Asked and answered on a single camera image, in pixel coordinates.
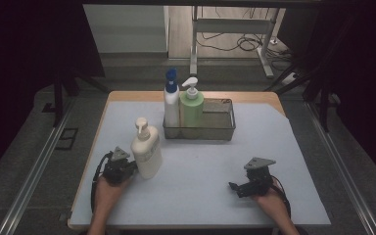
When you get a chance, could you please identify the green pump bottle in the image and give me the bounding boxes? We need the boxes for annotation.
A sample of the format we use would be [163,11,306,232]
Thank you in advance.
[178,76,206,129]

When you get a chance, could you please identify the black cables on floor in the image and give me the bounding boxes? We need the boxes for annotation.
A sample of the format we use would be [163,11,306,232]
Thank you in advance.
[197,6,296,71]

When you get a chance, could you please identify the black metal stand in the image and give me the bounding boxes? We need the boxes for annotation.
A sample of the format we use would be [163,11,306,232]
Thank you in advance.
[263,48,342,133]
[41,65,110,129]

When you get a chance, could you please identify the metal mesh basket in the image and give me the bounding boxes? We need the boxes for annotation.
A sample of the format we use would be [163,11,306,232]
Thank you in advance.
[162,96,237,142]

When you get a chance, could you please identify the white cabinet panel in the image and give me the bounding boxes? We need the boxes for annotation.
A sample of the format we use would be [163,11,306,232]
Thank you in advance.
[82,4,170,55]

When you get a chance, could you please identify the person's left hand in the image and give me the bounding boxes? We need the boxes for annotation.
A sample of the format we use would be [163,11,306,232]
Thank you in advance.
[93,175,133,211]

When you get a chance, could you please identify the white bottle with blue cap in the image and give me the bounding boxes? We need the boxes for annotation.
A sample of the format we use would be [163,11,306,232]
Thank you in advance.
[163,67,181,128]

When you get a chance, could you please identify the aluminium rail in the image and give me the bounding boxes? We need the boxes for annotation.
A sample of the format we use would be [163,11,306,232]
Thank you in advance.
[305,100,376,235]
[0,97,76,235]

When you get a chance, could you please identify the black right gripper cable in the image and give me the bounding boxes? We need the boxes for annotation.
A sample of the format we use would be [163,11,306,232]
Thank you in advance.
[269,175,292,219]

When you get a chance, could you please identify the pale blue table mat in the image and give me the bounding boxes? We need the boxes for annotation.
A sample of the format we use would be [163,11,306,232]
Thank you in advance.
[69,100,332,228]

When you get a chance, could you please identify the cream pump bottle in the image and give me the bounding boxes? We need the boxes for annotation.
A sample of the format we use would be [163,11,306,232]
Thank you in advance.
[129,117,164,180]

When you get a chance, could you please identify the white power strip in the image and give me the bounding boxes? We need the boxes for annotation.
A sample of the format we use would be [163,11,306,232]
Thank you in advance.
[281,72,301,86]

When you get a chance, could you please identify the person's right hand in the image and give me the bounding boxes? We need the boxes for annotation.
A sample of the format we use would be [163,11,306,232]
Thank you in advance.
[250,186,291,223]

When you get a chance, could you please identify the dark curtain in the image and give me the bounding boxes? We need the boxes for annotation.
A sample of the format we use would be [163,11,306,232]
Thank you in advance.
[276,0,376,192]
[0,0,106,188]

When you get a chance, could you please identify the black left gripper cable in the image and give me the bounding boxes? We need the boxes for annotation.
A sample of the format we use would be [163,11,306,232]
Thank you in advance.
[90,151,115,213]

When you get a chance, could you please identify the white desk frame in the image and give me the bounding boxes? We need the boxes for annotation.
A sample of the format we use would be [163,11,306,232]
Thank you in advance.
[189,5,276,79]

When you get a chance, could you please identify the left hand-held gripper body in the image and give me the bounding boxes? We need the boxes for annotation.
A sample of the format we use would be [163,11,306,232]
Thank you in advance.
[101,145,137,188]

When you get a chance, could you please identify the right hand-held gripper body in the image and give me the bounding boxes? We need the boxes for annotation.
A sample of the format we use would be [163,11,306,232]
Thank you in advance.
[243,157,277,198]

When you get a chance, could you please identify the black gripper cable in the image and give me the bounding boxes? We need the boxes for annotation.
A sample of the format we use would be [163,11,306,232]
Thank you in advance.
[90,151,115,213]
[269,175,292,219]

